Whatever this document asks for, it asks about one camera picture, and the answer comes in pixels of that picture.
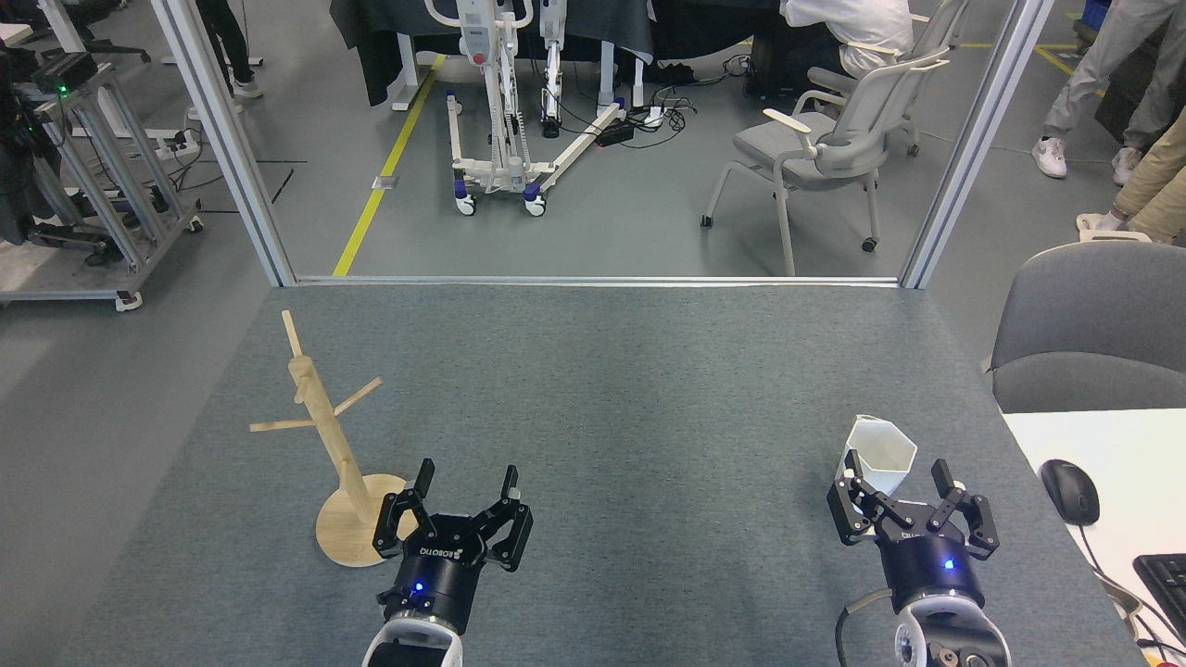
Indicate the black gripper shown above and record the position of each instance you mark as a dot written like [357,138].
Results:
[435,574]
[931,570]

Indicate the white hexagonal cup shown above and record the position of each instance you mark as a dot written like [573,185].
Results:
[880,454]

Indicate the wooden cup storage rack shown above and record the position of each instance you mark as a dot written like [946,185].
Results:
[347,533]

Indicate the black computer mouse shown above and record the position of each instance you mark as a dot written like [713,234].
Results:
[1070,491]

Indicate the white desk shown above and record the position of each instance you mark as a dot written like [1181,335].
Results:
[1130,463]

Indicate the black keyboard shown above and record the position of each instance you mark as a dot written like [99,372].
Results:
[1166,588]

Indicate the dark grey padded chair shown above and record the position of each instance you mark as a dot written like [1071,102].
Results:
[1093,315]

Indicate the metal floor plate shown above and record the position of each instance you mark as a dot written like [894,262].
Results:
[385,182]

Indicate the white stand on wheels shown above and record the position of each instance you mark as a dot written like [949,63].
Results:
[491,167]

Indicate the pale grey office chair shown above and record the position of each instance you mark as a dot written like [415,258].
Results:
[788,139]
[940,32]

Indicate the person in khaki trousers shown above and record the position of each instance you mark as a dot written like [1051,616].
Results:
[1158,176]

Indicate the black power strip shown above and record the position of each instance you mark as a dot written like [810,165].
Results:
[614,133]

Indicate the white power strip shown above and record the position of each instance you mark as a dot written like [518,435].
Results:
[654,117]

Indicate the seated person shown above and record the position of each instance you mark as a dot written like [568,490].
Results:
[871,37]

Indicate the black table cloth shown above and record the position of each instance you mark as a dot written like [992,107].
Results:
[380,37]

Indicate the person in grey trousers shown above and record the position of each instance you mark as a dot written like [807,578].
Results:
[1103,56]

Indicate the blue box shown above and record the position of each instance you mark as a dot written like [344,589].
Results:
[1095,11]

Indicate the person in black trousers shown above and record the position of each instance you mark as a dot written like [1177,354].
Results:
[227,37]

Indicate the black box with green light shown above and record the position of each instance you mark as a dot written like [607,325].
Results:
[63,69]

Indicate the silver frame crossbar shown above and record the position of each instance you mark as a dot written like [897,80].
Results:
[593,281]

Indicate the silver frame post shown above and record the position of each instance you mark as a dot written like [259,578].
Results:
[227,139]
[973,148]

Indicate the metal frame cart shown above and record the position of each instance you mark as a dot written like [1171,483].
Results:
[111,185]

